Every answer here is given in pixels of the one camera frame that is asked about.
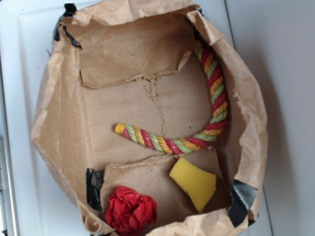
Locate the yellow-green sponge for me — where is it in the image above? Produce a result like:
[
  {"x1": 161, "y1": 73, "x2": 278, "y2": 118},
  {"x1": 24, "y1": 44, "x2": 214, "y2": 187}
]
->
[{"x1": 169, "y1": 157, "x2": 217, "y2": 213}]

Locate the brown paper bag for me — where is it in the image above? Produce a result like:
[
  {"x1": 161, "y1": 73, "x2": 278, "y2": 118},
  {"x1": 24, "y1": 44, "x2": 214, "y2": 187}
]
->
[{"x1": 31, "y1": 0, "x2": 268, "y2": 236}]

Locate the crumpled red cloth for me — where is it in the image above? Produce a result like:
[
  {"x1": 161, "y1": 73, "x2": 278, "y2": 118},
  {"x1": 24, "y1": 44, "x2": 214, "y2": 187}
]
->
[{"x1": 104, "y1": 186, "x2": 158, "y2": 236}]

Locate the white plastic tray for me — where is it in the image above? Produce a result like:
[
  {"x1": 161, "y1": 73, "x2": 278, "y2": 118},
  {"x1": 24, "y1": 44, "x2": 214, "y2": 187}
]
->
[{"x1": 0, "y1": 0, "x2": 274, "y2": 236}]

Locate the multicolour twisted rope toy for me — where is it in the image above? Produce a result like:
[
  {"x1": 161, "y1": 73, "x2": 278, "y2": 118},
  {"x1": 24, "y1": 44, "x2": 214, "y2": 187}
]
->
[{"x1": 114, "y1": 39, "x2": 229, "y2": 155}]

